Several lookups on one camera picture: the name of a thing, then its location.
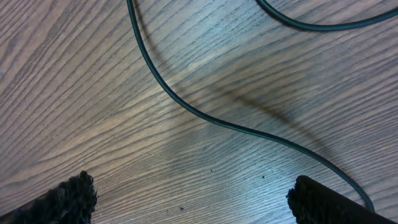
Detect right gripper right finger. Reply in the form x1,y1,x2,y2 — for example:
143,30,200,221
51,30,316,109
287,175,397,224

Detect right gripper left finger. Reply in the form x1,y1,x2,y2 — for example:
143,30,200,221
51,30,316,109
1,170,98,224

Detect black USB charging cable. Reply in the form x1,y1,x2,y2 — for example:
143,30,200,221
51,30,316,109
125,0,398,214

